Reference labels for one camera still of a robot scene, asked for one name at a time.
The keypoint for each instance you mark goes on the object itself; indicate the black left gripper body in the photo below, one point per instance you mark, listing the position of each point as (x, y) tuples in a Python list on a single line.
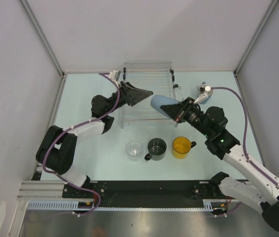
[(121, 86)]

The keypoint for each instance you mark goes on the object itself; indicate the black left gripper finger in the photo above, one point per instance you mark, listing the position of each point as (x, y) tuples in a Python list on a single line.
[(129, 87), (138, 96)]

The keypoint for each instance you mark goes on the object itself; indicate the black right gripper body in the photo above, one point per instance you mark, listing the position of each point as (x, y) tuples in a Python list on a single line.
[(187, 107)]

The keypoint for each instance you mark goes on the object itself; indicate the light blue plain cup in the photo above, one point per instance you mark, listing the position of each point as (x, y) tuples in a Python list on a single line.
[(157, 101)]

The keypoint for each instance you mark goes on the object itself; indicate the yellow ceramic mug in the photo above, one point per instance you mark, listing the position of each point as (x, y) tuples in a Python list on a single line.
[(181, 146)]

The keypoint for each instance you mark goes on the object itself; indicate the grey ceramic mug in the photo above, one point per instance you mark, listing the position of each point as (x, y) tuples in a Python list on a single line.
[(156, 149)]

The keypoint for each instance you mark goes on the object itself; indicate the clear octagonal glass cup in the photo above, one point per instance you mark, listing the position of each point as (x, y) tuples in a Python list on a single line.
[(134, 150)]

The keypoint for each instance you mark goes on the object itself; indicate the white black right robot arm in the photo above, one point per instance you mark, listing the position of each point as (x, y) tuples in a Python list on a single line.
[(264, 195)]

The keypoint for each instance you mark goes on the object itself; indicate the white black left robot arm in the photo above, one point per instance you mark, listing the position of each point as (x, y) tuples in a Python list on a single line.
[(57, 149)]

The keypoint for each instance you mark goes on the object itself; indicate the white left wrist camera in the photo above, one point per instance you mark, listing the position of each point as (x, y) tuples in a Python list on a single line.
[(114, 75)]

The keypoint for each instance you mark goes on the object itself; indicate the metal wire dish rack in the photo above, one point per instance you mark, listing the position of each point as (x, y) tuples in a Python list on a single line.
[(153, 76)]

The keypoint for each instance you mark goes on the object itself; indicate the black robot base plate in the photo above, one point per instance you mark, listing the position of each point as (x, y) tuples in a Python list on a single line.
[(156, 194)]

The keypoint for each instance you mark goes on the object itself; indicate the aluminium frame post left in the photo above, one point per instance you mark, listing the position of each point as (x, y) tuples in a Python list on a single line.
[(25, 6)]

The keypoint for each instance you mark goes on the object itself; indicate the aluminium frame post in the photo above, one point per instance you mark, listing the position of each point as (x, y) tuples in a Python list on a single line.
[(257, 34), (25, 6)]

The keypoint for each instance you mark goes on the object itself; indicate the aluminium frame post right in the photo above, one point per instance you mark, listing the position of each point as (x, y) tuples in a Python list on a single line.
[(257, 34)]

